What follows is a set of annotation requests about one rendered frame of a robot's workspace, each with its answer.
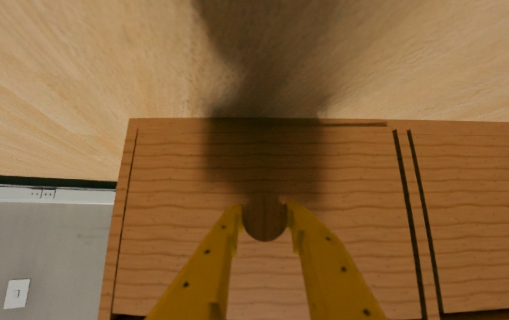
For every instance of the brown wooden chest of drawers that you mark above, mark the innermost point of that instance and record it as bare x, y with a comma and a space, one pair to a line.
424, 304

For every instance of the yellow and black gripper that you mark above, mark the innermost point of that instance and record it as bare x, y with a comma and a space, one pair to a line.
335, 288

